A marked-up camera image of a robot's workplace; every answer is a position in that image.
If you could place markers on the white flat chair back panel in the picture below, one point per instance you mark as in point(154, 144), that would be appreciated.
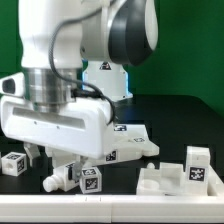
point(130, 131)

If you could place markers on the white chair seat part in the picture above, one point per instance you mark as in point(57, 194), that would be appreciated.
point(167, 180)

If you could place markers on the white cube nut with tag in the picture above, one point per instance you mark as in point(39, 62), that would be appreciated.
point(91, 180)

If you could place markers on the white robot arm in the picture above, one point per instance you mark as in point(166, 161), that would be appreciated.
point(46, 104)

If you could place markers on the white long side bar lower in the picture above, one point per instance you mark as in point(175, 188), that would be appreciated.
point(125, 150)

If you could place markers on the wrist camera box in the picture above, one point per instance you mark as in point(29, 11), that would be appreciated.
point(13, 85)

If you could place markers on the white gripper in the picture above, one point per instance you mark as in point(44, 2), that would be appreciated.
point(79, 127)

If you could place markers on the white L-shaped border fence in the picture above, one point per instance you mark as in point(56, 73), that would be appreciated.
point(116, 208)

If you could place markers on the white cube nut far left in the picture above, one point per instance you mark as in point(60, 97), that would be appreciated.
point(14, 163)

